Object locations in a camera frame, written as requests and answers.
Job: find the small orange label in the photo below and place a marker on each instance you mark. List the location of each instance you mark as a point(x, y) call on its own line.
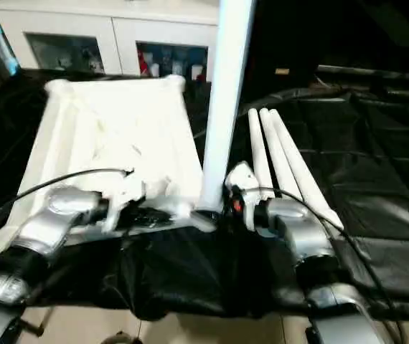
point(282, 71)

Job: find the long black bar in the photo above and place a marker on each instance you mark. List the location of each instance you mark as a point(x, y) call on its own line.
point(377, 72)

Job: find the black table mat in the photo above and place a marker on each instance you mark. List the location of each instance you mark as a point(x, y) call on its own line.
point(377, 179)

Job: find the white plastic table top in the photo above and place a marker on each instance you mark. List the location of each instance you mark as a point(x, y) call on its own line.
point(118, 129)

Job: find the white plastic table leg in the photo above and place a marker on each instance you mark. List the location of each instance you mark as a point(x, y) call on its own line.
point(226, 93)
point(280, 158)
point(258, 150)
point(305, 175)

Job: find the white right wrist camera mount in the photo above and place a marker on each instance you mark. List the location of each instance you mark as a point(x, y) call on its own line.
point(242, 175)

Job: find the white glass-door cabinet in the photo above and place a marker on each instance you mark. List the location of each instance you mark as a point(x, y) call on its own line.
point(111, 25)

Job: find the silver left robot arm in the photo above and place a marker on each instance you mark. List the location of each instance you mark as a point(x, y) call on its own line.
point(54, 222)

